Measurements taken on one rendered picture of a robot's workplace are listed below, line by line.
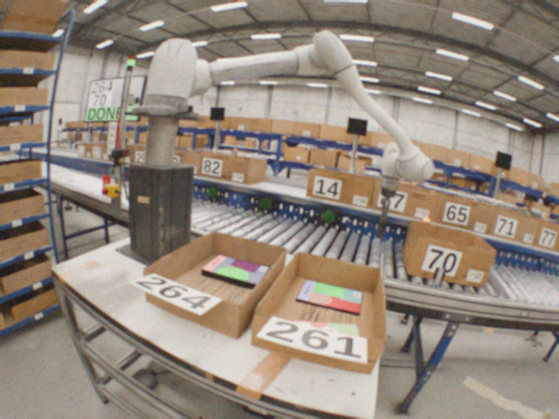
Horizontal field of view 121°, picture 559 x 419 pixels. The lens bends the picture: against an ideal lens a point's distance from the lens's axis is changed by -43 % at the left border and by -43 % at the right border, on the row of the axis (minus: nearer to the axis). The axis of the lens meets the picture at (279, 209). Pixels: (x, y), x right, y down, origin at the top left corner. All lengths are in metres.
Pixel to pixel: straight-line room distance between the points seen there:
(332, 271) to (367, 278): 0.12
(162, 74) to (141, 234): 0.54
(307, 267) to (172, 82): 0.74
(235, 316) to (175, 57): 0.77
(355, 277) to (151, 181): 0.72
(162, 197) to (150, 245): 0.18
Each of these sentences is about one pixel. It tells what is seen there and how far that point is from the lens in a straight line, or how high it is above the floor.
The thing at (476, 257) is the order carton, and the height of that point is 0.88.
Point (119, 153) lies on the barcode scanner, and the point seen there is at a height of 1.07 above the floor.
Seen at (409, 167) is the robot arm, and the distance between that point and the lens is 1.11.
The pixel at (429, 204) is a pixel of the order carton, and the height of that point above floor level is 0.98.
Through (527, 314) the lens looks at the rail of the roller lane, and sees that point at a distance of 1.39.
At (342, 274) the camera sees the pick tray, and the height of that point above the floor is 0.80.
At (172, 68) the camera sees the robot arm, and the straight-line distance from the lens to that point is 0.92.
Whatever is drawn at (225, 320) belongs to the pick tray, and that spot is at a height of 0.80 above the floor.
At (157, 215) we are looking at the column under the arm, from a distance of 0.91.
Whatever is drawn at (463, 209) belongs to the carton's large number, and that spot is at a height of 1.00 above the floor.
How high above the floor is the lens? 1.19
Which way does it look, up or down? 14 degrees down
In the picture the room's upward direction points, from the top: 7 degrees clockwise
